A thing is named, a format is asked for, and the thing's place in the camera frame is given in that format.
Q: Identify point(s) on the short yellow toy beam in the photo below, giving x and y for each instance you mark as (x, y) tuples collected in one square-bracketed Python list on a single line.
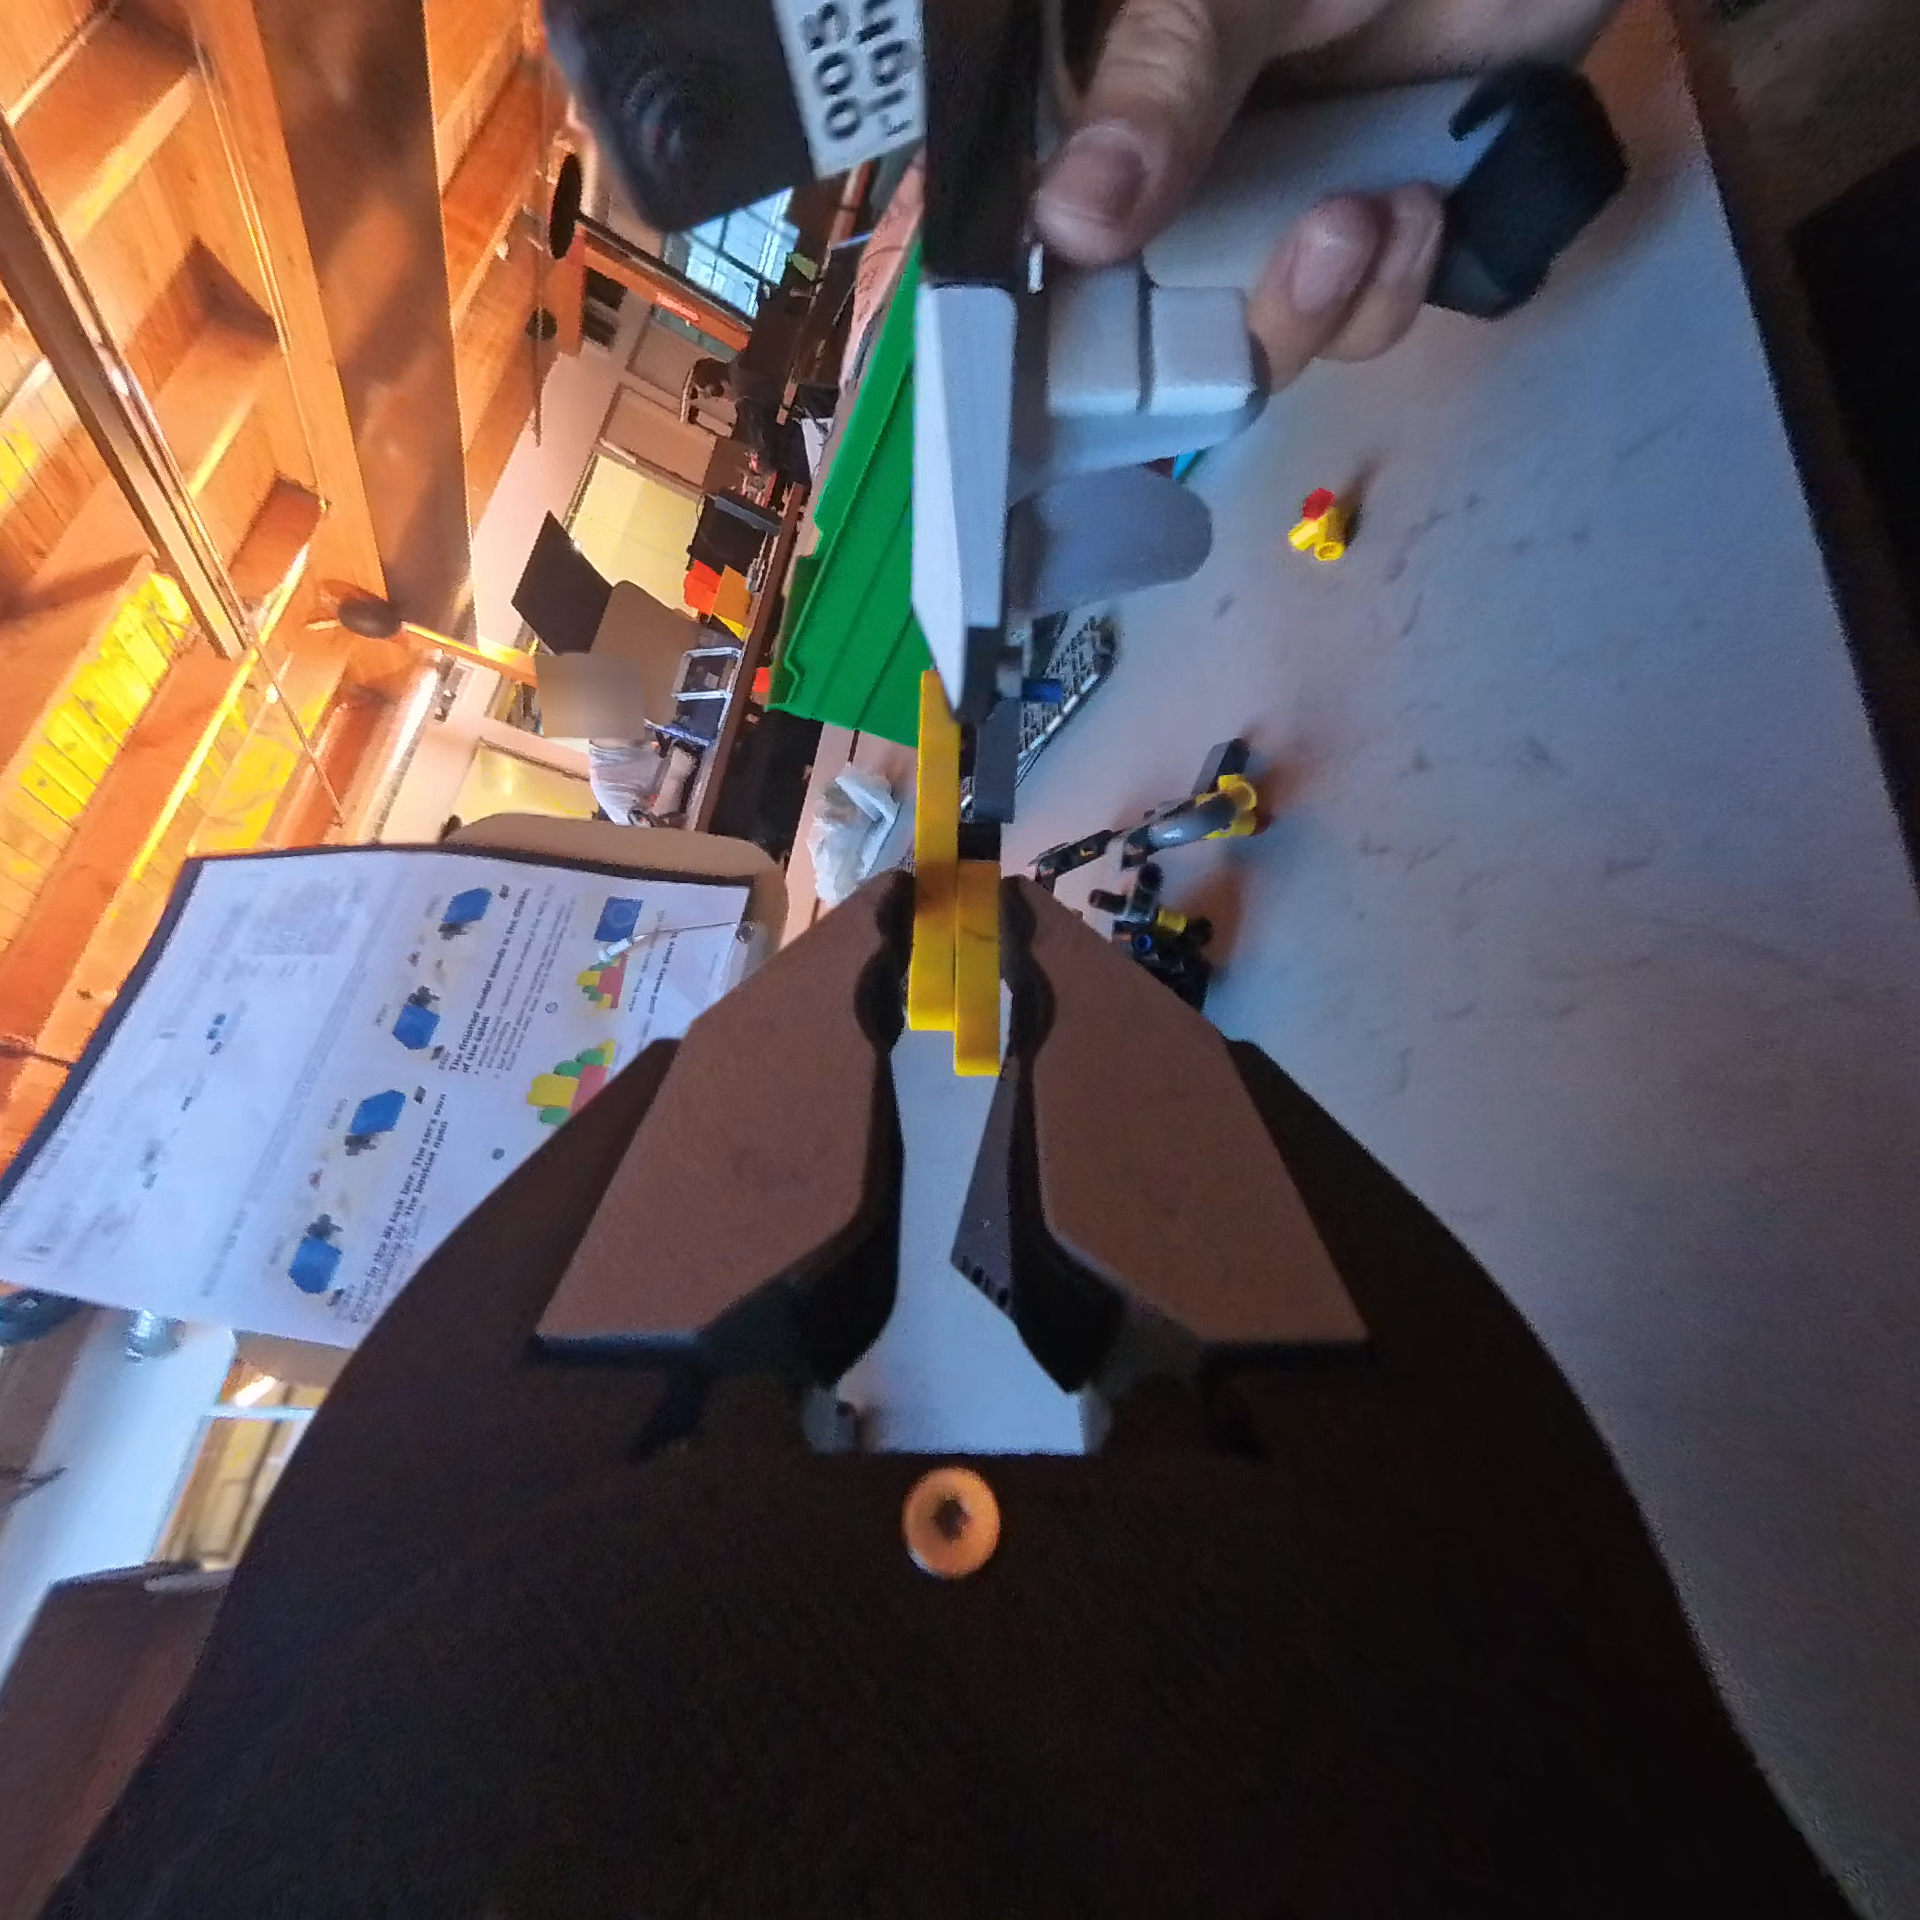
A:
[(977, 991)]

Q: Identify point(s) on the instruction sign stand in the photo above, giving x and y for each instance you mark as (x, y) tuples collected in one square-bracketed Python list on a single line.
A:
[(330, 1050)]

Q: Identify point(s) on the green plastic bin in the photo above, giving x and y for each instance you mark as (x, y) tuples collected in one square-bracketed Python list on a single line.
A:
[(855, 599)]

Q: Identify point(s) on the person's right hand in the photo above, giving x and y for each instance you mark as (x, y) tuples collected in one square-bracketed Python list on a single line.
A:
[(1201, 89)]

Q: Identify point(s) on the grey desk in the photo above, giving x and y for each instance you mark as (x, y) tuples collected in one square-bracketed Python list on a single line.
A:
[(1501, 930)]

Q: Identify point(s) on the long grey toy track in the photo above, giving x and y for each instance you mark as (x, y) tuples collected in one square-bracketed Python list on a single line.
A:
[(1072, 674)]

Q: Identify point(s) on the yellow red toy connector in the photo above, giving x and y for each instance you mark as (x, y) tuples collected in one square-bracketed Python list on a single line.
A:
[(1320, 523)]

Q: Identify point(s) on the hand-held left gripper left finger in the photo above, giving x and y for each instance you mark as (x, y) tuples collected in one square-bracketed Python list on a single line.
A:
[(720, 1184)]

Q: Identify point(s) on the white crumpled tissue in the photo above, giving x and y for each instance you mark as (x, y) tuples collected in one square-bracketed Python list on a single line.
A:
[(855, 832)]

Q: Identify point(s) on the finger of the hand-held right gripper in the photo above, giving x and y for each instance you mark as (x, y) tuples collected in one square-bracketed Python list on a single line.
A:
[(960, 480)]

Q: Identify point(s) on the black toy box assembly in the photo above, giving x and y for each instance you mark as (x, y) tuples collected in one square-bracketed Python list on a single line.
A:
[(1156, 901)]

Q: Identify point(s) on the long yellow toy beam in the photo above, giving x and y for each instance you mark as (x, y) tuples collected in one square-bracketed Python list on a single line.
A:
[(933, 839)]

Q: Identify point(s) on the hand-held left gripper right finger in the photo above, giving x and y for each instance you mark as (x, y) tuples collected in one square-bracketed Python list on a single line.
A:
[(1185, 1184)]

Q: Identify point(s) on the grey toy beam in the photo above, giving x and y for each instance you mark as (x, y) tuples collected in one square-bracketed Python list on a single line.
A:
[(992, 774)]

